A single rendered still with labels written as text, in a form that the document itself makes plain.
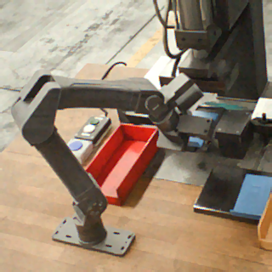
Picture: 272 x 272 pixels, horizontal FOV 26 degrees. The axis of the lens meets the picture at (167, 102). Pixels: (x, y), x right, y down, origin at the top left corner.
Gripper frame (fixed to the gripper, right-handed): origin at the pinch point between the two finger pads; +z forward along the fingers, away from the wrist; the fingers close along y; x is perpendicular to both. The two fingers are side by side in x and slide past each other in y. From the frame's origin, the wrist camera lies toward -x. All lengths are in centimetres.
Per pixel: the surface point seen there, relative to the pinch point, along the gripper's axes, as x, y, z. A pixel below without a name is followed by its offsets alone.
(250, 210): -19.7, -13.7, 0.8
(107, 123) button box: 30.6, 6.1, 14.0
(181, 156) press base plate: 4.6, -0.7, 12.1
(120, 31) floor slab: 150, 138, 205
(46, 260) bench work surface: 22.1, -36.3, -9.1
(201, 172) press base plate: -2.9, -4.8, 9.4
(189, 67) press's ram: -0.5, 15.2, -11.3
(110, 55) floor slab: 142, 109, 187
